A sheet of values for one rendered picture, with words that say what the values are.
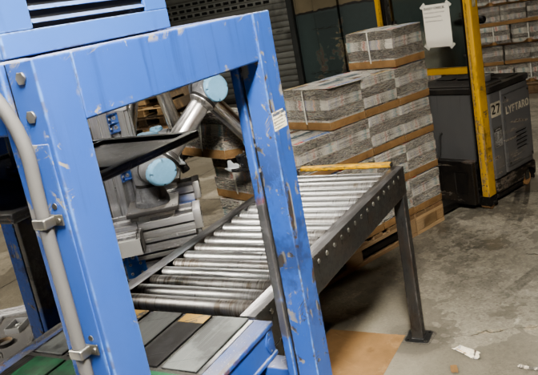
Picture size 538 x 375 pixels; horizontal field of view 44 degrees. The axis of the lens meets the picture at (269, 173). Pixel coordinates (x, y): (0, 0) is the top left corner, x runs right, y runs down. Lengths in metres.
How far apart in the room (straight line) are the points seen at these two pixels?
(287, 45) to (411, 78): 6.92
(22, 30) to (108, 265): 0.41
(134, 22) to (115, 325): 0.62
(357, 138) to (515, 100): 1.42
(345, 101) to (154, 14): 2.43
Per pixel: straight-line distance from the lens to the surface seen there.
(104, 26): 1.30
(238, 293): 1.91
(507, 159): 4.82
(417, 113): 4.22
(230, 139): 3.28
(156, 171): 2.73
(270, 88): 1.42
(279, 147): 1.44
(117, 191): 3.09
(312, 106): 3.72
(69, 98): 0.95
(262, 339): 1.70
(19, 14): 1.16
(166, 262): 2.26
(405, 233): 2.94
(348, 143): 3.77
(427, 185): 4.34
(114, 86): 1.03
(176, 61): 1.16
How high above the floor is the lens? 1.56
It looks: 14 degrees down
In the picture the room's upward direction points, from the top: 11 degrees counter-clockwise
